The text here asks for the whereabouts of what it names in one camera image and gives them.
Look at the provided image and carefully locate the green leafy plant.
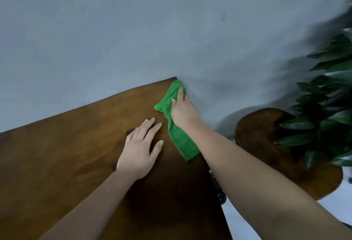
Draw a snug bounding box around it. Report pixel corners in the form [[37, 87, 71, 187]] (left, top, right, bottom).
[[275, 28, 352, 170]]

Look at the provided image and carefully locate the person's right forearm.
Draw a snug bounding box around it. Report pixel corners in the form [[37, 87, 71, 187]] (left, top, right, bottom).
[[180, 121, 352, 240]]

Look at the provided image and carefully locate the person's right hand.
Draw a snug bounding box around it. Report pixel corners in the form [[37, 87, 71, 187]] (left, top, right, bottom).
[[170, 87, 203, 130]]

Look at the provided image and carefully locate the person's left hand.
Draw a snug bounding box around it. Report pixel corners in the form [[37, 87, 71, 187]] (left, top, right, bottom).
[[116, 117, 164, 181]]

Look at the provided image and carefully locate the dark wooden stool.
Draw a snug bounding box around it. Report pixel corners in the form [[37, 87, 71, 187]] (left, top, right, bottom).
[[234, 108, 344, 201]]

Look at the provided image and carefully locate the black table caster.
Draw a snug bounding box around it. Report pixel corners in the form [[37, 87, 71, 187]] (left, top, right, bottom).
[[208, 169, 227, 206]]

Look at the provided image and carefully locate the green microfibre cloth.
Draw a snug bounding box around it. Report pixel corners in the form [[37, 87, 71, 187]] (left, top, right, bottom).
[[154, 80, 201, 162]]

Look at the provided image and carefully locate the person's left forearm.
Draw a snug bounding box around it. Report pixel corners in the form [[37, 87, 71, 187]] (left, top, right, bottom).
[[38, 169, 138, 240]]

